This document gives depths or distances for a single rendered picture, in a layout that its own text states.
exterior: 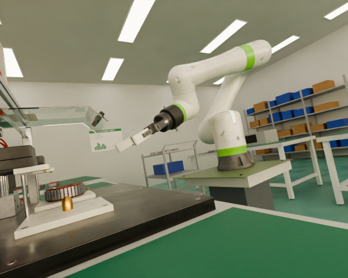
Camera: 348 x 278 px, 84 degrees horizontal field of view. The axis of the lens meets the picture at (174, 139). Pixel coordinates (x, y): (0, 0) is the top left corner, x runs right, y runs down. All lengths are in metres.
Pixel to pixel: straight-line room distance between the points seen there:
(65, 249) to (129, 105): 6.16
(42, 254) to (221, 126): 0.70
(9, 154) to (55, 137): 5.43
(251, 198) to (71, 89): 5.82
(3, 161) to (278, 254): 0.42
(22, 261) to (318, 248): 0.30
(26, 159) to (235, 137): 0.67
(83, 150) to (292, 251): 5.72
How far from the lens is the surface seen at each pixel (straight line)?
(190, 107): 0.83
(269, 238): 0.25
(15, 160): 0.44
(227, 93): 1.08
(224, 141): 0.82
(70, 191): 0.66
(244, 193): 0.78
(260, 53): 1.04
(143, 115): 6.45
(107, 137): 5.97
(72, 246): 0.29
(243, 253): 0.23
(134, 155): 6.11
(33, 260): 0.29
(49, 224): 0.41
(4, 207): 0.69
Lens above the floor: 0.86
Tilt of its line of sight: 4 degrees up
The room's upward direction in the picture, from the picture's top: 10 degrees counter-clockwise
